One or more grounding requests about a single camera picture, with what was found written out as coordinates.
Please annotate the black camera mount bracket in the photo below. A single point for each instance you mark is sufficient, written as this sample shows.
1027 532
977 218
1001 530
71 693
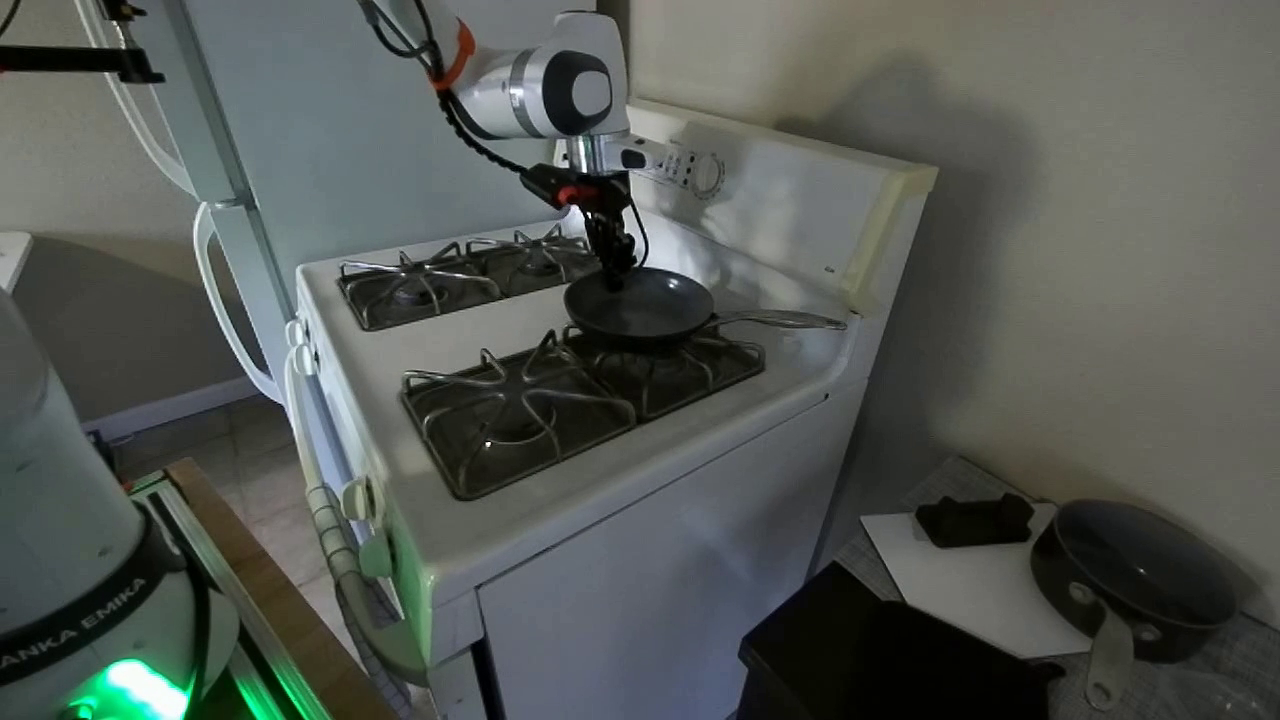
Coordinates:
82 60

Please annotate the white flat board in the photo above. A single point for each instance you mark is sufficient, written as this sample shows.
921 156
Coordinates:
973 595

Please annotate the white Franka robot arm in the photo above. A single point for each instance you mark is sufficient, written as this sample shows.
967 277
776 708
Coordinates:
525 94

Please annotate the white gas stove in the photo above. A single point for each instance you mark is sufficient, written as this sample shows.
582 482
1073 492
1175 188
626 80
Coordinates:
640 584

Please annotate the small black flat object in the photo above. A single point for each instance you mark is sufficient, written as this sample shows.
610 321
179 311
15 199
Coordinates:
973 520

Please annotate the large dark deep pan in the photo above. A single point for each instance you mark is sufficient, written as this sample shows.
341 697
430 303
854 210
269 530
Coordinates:
1133 573

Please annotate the wooden table edge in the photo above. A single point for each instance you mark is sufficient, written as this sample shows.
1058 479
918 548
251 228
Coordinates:
275 600

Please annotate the black plastic bin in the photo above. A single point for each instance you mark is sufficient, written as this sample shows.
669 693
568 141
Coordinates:
865 661

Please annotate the metal robot stand frame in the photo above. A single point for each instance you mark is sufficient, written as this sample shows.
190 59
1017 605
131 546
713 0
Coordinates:
222 584

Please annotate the pale grey refrigerator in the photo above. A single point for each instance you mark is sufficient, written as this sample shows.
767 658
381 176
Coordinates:
335 135

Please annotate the small grey frying pan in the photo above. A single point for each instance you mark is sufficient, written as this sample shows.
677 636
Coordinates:
647 314

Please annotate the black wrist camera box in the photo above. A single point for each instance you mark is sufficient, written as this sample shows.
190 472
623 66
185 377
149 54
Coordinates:
565 188

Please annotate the black cast iron burner grate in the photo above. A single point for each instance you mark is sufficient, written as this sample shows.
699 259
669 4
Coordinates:
442 282
535 406

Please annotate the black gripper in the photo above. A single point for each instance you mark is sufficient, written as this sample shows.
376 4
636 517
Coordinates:
610 213

